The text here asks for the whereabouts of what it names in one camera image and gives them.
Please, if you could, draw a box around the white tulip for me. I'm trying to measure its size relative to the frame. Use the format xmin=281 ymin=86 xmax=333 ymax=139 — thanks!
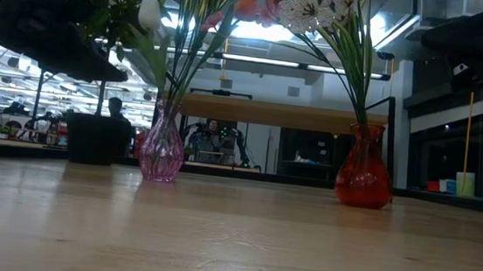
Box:
xmin=124 ymin=0 xmax=180 ymax=104

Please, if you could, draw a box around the thin black metal frame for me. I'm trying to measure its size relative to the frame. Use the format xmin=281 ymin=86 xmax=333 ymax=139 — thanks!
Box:
xmin=31 ymin=68 xmax=104 ymax=136

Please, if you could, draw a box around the wooden shelf with black legs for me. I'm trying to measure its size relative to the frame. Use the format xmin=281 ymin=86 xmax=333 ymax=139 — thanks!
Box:
xmin=146 ymin=76 xmax=404 ymax=198

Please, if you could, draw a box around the tall red box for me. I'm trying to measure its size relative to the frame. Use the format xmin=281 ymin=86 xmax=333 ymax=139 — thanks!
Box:
xmin=133 ymin=129 xmax=150 ymax=160

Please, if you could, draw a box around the white flower bunch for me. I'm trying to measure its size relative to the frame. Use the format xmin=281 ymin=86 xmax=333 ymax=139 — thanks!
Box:
xmin=267 ymin=0 xmax=381 ymax=127

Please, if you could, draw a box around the red flower bunch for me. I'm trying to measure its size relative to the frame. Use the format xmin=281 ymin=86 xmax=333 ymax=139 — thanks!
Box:
xmin=165 ymin=0 xmax=248 ymax=110

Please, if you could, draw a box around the black shelving unit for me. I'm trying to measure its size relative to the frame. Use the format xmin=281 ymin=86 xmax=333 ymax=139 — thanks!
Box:
xmin=276 ymin=127 xmax=342 ymax=184

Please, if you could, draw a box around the person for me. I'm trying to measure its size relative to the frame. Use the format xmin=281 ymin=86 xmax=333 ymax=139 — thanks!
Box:
xmin=203 ymin=117 xmax=227 ymax=152
xmin=105 ymin=96 xmax=135 ymax=127

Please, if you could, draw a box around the red glass vase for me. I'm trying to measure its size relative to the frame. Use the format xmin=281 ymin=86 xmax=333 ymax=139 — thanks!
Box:
xmin=332 ymin=121 xmax=400 ymax=211

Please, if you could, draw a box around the yellow cable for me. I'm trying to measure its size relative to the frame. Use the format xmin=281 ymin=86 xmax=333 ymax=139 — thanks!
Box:
xmin=459 ymin=91 xmax=477 ymax=197

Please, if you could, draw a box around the blue and white box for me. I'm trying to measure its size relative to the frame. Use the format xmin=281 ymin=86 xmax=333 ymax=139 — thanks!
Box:
xmin=438 ymin=177 xmax=458 ymax=196

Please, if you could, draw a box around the long LED light bar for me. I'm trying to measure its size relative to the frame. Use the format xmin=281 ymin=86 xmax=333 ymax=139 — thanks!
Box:
xmin=93 ymin=37 xmax=392 ymax=82

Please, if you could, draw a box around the purple glass vase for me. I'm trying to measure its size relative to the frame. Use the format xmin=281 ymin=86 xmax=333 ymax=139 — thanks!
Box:
xmin=136 ymin=97 xmax=191 ymax=184

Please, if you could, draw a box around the white ceiling unit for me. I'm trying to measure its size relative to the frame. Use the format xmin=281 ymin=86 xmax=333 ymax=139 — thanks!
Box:
xmin=417 ymin=0 xmax=483 ymax=24

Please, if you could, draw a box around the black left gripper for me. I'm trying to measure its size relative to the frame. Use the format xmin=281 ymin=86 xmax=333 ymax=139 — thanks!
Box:
xmin=0 ymin=0 xmax=135 ymax=86

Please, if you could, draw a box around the black metal table frame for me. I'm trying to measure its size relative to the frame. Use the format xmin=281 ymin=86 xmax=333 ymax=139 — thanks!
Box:
xmin=107 ymin=154 xmax=483 ymax=215

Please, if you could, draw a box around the dark workbench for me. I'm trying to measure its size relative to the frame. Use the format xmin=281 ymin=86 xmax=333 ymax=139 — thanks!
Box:
xmin=0 ymin=137 xmax=70 ymax=168

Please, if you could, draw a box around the pale green container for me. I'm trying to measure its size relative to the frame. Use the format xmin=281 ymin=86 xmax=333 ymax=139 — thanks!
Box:
xmin=453 ymin=171 xmax=478 ymax=199

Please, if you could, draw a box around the green plant in black pot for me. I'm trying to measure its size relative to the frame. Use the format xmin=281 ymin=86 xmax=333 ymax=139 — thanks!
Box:
xmin=24 ymin=0 xmax=174 ymax=172

